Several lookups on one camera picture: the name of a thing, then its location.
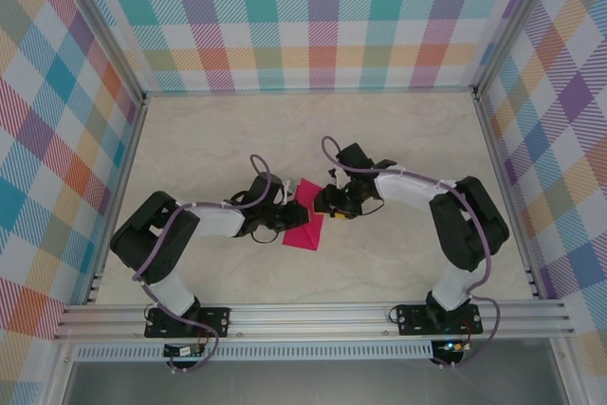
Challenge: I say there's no pink paper sheet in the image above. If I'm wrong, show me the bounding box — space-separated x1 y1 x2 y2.
282 178 328 252

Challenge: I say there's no left circuit board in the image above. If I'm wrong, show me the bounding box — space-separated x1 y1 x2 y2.
163 342 206 359

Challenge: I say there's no circuit board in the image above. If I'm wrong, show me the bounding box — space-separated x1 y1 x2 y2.
163 342 206 359
433 339 470 354

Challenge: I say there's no right circuit board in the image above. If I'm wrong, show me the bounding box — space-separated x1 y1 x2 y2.
433 339 470 354

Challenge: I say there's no thin black left gripper wire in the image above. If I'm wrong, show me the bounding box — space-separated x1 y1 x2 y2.
250 228 282 245

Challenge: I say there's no thin black gripper wire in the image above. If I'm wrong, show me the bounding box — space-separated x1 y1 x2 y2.
358 196 385 217
250 228 282 245

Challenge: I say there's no thin black right gripper wire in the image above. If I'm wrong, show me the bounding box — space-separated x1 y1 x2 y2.
358 196 385 217

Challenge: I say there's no aluminium front rail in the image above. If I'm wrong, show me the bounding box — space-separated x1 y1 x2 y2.
54 300 578 342

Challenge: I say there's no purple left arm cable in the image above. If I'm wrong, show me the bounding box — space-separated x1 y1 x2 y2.
132 154 274 374

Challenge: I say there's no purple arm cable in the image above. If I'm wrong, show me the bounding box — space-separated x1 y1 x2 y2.
321 135 502 371
132 154 274 374

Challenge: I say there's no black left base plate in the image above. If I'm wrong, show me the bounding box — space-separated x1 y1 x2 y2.
144 305 232 339

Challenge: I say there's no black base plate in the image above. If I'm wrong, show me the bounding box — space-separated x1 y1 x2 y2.
144 305 232 339
396 303 484 336

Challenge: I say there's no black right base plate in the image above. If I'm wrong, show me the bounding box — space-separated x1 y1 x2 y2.
396 303 484 336

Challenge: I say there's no perforated grey cable tray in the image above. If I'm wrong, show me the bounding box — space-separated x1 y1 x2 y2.
75 341 435 362

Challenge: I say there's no aluminium side rail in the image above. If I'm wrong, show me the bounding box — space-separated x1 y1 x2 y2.
84 94 151 306
473 86 544 300

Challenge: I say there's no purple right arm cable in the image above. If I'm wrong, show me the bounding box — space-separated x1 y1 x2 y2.
321 135 502 371

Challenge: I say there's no aluminium corner post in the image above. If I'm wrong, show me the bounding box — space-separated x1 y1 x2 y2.
471 0 559 98
55 0 148 105

